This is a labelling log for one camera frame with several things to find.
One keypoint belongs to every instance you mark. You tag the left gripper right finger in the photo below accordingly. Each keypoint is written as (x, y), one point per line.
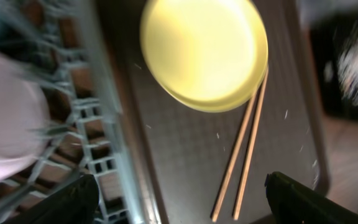
(292, 202)

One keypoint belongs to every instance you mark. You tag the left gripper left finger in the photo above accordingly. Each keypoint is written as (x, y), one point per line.
(74, 204)

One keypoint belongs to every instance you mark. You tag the wooden chopstick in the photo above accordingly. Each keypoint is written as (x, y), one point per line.
(250, 149)
(232, 161)

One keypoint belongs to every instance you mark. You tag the white bowl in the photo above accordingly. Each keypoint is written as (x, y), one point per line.
(23, 111)

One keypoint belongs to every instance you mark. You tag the yellow plate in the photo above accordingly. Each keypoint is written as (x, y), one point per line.
(210, 55)

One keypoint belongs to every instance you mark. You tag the grey dishwasher rack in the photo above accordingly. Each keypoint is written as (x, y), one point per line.
(59, 44)

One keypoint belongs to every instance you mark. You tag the black waste tray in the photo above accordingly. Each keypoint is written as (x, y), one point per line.
(326, 36)

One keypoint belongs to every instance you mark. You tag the brown plastic tray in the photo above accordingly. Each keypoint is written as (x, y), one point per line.
(186, 151)

